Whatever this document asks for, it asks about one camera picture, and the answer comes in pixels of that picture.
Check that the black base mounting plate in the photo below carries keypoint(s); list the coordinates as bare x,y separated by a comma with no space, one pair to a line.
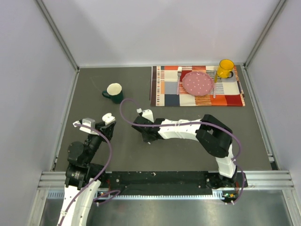
169,182

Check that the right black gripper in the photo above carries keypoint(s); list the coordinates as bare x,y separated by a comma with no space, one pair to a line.
146,139

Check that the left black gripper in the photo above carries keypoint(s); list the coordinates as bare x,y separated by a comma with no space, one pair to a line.
107,131

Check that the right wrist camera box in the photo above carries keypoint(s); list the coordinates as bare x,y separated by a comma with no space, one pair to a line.
147,114

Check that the yellow mug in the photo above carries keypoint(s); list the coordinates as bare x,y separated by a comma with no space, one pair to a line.
225,69

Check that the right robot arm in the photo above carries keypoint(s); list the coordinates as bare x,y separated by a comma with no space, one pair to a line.
215,137

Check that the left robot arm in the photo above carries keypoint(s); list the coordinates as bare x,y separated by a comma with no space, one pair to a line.
82,176

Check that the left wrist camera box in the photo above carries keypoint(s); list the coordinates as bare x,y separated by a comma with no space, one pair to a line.
86,125

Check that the small white earbud case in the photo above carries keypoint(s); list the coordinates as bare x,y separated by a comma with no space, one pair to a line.
108,118

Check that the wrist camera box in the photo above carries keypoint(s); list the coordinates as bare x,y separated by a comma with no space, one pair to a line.
147,114
86,125

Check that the pink handled fork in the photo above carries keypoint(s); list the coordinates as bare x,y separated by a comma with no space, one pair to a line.
179,73

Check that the colourful patchwork placemat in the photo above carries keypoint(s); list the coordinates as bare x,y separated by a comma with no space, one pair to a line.
229,92

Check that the pink polka dot plate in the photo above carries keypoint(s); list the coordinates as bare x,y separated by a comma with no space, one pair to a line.
197,83

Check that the dark green mug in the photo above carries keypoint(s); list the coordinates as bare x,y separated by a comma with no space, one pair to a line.
114,92

